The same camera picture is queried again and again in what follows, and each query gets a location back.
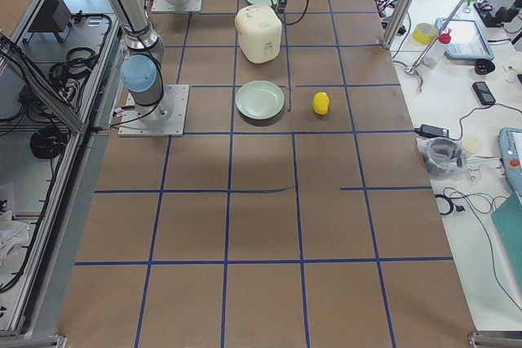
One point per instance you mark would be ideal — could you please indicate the white rice cooker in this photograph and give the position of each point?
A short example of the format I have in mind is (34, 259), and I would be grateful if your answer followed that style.
(259, 33)

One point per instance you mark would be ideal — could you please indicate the yellow toy potato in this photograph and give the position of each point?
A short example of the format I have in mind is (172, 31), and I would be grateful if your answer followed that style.
(321, 103)

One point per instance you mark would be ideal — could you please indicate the yellow tape roll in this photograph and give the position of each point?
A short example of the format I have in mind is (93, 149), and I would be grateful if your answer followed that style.
(424, 33)

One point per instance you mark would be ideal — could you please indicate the red cap squeeze bottle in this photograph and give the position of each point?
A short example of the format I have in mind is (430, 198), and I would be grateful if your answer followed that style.
(437, 50)

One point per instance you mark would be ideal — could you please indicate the blue teach pendant tablet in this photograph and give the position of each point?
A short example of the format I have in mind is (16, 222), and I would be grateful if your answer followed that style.
(468, 41)

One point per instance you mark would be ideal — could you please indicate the black power adapter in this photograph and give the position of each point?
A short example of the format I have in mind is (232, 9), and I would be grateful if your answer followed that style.
(431, 132)

